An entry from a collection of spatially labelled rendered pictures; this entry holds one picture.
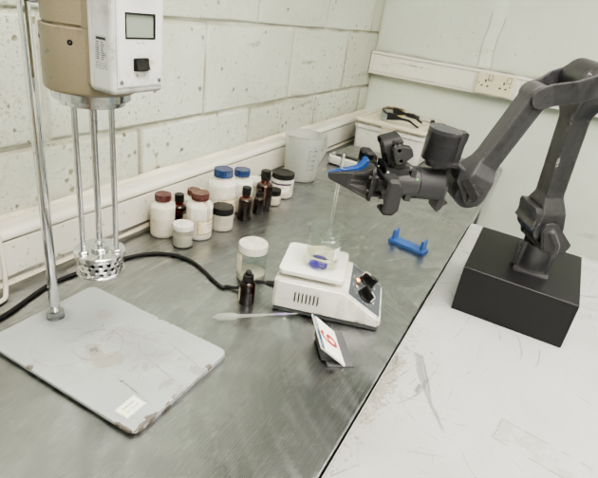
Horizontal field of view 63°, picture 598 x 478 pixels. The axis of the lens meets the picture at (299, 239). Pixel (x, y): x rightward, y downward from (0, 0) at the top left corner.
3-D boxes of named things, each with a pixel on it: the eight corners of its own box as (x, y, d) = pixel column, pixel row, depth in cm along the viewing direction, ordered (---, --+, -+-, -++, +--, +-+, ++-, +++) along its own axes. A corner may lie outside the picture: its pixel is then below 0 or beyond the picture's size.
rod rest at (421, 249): (428, 252, 122) (431, 240, 120) (421, 256, 119) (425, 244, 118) (394, 238, 127) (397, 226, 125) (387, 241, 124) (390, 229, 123)
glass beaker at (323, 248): (334, 259, 93) (342, 219, 90) (340, 276, 88) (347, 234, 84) (298, 256, 92) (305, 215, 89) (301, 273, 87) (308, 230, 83)
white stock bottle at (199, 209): (180, 237, 111) (181, 193, 106) (192, 228, 116) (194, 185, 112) (205, 243, 110) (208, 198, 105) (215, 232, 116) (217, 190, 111)
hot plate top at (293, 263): (348, 256, 96) (349, 252, 96) (343, 286, 86) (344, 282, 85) (290, 245, 98) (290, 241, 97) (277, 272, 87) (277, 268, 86)
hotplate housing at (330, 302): (379, 296, 99) (387, 263, 96) (377, 333, 88) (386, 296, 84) (274, 274, 102) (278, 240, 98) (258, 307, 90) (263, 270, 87)
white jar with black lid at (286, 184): (271, 189, 148) (274, 167, 145) (293, 193, 147) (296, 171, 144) (267, 196, 142) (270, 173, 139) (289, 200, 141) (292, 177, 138)
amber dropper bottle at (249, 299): (256, 302, 92) (260, 269, 89) (247, 308, 89) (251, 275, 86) (244, 295, 93) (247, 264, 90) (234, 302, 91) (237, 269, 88)
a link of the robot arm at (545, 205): (596, 57, 80) (560, 56, 80) (625, 65, 74) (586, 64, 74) (540, 226, 97) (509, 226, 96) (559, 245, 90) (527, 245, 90)
